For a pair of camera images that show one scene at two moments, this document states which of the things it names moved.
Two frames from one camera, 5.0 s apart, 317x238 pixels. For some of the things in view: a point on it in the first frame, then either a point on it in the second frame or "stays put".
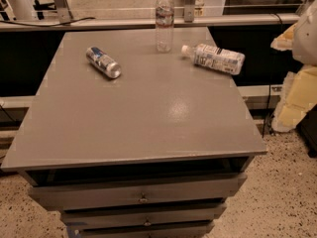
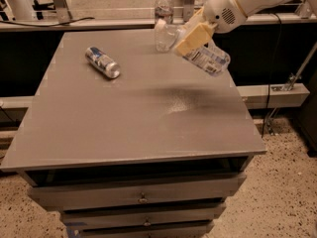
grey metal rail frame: (65, 20) stays put
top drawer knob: (143, 198) stays put
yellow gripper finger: (284, 42) → (195, 19)
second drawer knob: (147, 222) stays put
